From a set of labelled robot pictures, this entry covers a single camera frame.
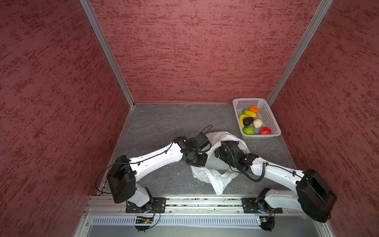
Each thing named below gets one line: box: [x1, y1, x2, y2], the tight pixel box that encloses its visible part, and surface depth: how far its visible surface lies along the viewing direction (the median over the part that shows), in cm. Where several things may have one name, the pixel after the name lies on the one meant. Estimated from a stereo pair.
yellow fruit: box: [242, 109, 258, 119], surface depth 112 cm
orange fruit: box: [249, 106, 260, 115], surface depth 115 cm
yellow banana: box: [239, 114, 250, 129], surface depth 109 cm
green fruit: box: [243, 126, 256, 135], surface depth 99 cm
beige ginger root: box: [253, 118, 264, 129], surface depth 105 cm
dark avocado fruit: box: [242, 116, 254, 126], surface depth 108 cm
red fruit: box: [260, 126, 272, 135], surface depth 100 cm
